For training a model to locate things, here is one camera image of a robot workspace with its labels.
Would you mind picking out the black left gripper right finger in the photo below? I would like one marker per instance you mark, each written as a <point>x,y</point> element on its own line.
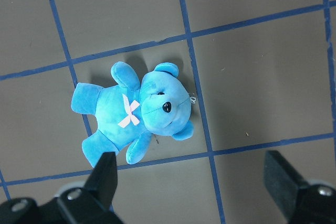
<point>298,199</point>

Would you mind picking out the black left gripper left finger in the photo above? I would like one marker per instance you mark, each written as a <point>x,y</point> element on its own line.
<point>91,202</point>

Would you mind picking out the blue teddy bear plush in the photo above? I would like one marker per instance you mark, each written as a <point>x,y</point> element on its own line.
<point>129,113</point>

